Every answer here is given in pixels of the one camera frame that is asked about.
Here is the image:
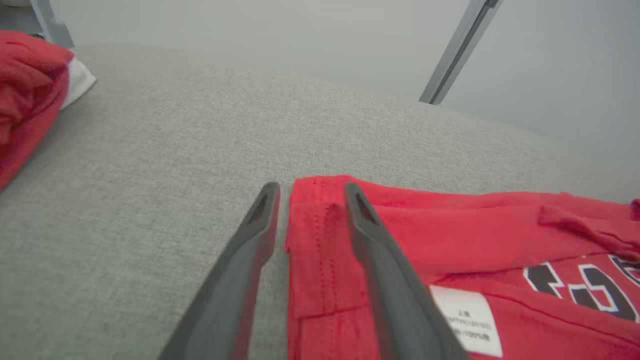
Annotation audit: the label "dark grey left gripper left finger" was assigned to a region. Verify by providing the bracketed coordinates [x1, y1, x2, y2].
[157, 181, 281, 360]

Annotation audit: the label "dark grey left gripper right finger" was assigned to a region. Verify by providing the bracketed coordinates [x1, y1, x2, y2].
[344, 182, 471, 360]

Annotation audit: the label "red and white jersey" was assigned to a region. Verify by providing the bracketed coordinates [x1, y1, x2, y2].
[285, 175, 640, 360]

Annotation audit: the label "red shorts with white stripe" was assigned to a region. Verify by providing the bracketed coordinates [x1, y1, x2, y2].
[0, 30, 97, 191]

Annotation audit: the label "grey fabric sofa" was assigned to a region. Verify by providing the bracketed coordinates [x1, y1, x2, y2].
[0, 42, 640, 360]

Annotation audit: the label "grey partition frame post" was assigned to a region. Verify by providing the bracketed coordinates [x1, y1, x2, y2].
[419, 0, 505, 105]

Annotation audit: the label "grey metal frame leg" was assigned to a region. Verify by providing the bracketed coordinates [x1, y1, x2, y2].
[30, 0, 76, 49]

